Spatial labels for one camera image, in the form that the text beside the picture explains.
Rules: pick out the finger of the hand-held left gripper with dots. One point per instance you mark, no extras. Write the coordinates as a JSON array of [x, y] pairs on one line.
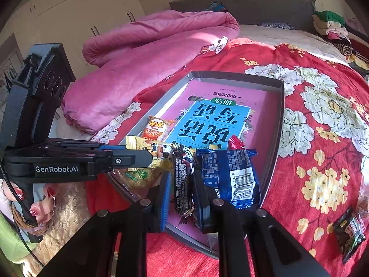
[[126, 160], [75, 144]]

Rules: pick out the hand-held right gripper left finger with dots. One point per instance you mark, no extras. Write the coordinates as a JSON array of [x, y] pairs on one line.
[[166, 205]]

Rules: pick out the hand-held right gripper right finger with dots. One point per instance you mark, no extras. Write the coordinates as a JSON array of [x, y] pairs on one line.
[[203, 207]]

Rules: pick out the long yellow snack packet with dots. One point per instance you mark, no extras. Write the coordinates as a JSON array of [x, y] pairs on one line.
[[138, 143]]

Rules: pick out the chocolate bar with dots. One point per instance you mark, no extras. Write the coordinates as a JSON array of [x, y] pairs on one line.
[[183, 184]]

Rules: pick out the orange rice cracker packet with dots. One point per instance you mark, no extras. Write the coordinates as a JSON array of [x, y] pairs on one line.
[[154, 128]]

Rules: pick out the blue snack packet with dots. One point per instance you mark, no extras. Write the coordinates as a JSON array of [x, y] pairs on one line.
[[236, 173]]

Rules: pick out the red cartoon snack packet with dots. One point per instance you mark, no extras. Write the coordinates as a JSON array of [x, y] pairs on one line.
[[235, 142]]

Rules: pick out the person's left hand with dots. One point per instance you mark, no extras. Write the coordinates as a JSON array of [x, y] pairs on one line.
[[43, 210]]

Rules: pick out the lime green pastry packet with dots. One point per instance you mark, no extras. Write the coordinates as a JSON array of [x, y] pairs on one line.
[[138, 177]]

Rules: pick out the clear plastic wrapper scrap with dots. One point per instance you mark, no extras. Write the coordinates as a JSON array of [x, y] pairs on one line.
[[213, 241]]

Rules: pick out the brown fuzzy blanket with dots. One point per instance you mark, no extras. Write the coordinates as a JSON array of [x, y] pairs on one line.
[[69, 207]]

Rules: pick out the cream wardrobe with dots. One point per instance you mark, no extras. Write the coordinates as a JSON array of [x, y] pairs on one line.
[[72, 5]]

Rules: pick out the pink quilt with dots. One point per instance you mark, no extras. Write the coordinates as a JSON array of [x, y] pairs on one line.
[[129, 63]]

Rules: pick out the pink book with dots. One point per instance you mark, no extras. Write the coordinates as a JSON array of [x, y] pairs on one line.
[[230, 98]]

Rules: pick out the red floral blanket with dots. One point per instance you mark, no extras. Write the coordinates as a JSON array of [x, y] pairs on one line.
[[317, 150]]

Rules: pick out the small dark green snack packet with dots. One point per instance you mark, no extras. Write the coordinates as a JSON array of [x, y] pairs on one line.
[[348, 233]]

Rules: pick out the clear packet with brown pastry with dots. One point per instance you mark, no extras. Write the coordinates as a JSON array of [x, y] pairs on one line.
[[364, 205]]

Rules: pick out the teal patterned pillow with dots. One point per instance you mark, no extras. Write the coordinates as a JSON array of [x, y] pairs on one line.
[[214, 6]]

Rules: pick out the beige bed sheet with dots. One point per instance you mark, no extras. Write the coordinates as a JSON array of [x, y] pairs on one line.
[[274, 36]]

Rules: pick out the dark patterned cloth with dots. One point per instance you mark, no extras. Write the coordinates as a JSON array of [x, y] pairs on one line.
[[276, 25]]

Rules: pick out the grey headboard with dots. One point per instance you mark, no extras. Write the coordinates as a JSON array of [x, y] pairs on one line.
[[259, 8]]

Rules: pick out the pile of folded clothes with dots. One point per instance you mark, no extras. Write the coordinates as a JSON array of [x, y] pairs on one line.
[[328, 23]]

